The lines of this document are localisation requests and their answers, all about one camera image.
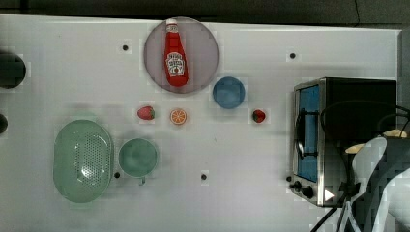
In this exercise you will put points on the yellow plush peeled banana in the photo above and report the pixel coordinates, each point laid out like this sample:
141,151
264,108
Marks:
390,133

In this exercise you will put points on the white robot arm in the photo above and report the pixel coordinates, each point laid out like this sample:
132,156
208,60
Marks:
381,178

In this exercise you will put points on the black and steel toaster oven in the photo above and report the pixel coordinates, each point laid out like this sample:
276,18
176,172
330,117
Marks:
330,115

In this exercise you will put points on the orange slice toy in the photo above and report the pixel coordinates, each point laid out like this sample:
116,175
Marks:
178,116

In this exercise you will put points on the blue round bowl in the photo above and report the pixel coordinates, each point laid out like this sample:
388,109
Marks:
229,92

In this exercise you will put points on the small red toy strawberry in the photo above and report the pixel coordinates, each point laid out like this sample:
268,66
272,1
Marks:
258,116

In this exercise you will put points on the large red toy strawberry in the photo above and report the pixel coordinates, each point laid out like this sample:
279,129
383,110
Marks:
146,113

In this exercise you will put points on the red plush ketchup bottle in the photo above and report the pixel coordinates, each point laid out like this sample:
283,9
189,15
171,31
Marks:
175,60

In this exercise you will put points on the green oval colander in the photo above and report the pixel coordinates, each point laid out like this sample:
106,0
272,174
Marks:
83,161

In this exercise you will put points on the green cup with handle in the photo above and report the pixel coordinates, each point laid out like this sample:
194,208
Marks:
138,158

